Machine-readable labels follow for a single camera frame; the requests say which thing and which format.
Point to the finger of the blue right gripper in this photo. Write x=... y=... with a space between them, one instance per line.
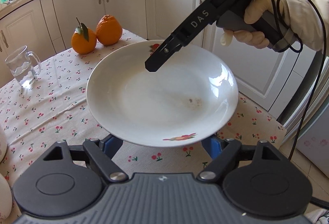
x=165 y=51

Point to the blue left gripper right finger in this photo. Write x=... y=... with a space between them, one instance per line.
x=214 y=146

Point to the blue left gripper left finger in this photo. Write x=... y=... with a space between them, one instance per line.
x=110 y=145

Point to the white plate with stain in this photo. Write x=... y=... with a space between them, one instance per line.
x=192 y=96

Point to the white kitchen cabinets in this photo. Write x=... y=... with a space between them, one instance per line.
x=274 y=81

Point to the orange without leaf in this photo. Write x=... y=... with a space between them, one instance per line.
x=108 y=30

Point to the orange with leaf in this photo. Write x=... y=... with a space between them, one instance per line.
x=83 y=40

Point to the white bowl far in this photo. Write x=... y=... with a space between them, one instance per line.
x=3 y=144

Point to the white bowl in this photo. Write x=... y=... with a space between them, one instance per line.
x=3 y=144
x=5 y=198

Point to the glass mug with water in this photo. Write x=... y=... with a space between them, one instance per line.
x=25 y=66

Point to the white bowl near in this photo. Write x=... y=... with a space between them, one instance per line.
x=5 y=198

